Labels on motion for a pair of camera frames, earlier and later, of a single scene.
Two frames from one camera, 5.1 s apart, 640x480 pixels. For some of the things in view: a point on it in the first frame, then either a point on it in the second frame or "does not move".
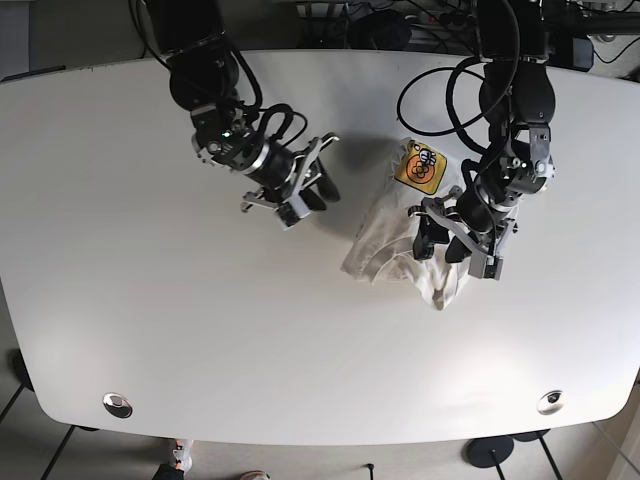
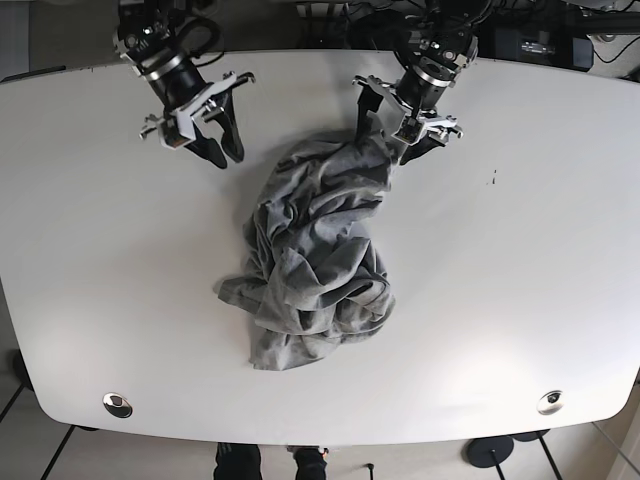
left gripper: (297, 200) to (210, 149)
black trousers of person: (168, 472) to (242, 461)
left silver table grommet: (117, 404) does not move
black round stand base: (489, 451) does not move
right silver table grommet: (551, 403) does not move
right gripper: (439, 209) to (419, 132)
